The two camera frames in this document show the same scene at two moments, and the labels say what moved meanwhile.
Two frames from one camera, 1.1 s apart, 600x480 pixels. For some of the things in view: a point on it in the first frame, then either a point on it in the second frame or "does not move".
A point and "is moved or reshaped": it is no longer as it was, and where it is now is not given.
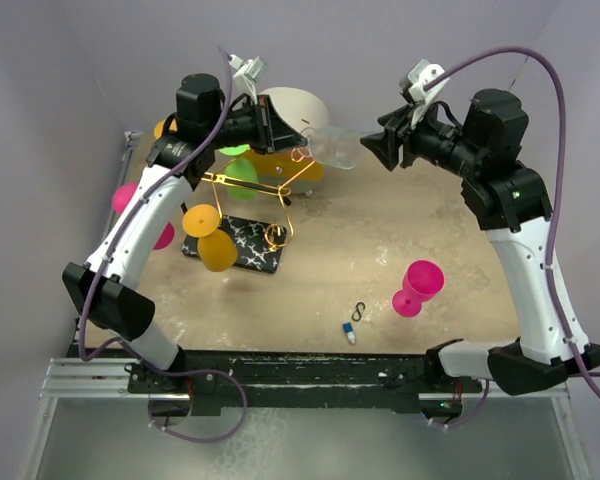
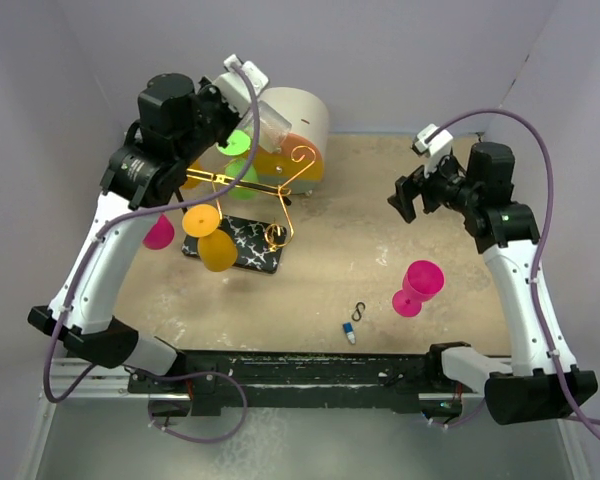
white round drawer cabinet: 292,170 does not move
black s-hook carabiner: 357,310 does not move
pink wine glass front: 421,281 does not move
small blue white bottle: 348,328 does not move
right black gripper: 386,144 → 412,185
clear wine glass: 333,145 is moved or reshaped
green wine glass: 240,169 does not move
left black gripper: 271,132 → 208,92
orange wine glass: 217,250 does not move
